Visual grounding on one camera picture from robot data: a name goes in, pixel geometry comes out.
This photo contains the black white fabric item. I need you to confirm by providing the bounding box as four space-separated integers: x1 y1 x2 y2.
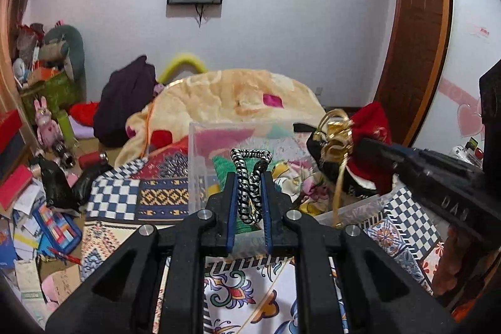
292 121 379 198

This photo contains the red velvet drawstring pouch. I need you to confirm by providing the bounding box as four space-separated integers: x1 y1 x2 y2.
307 103 393 227

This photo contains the black white cord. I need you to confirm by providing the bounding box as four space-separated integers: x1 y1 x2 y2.
229 147 274 225

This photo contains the green knitted cloth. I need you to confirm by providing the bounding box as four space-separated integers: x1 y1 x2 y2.
211 155 262 235

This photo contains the clear plastic storage bin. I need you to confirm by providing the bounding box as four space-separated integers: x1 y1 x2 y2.
188 121 412 233

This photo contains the patterned patchwork bedsheet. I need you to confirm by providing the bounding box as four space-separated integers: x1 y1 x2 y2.
81 152 443 333

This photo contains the brown wooden door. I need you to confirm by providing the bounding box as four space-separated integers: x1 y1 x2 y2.
374 0 446 146

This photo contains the beige fleece blanket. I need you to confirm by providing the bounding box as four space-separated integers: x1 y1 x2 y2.
115 69 325 167

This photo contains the dark purple clothing pile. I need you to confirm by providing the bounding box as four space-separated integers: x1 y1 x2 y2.
93 55 157 147

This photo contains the blue pencil case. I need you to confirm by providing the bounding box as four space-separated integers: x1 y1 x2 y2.
33 203 82 255

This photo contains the pink bunny plush toy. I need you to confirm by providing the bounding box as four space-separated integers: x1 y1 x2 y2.
34 96 63 149

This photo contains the green storage box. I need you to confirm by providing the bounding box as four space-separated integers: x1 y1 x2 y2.
19 72 82 126

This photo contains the red gift box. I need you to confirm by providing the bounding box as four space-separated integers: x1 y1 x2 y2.
0 110 22 152

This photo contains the grey green plush toy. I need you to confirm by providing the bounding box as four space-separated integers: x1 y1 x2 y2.
38 24 85 82

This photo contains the yellow foam ring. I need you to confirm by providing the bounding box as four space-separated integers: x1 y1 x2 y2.
157 52 209 85

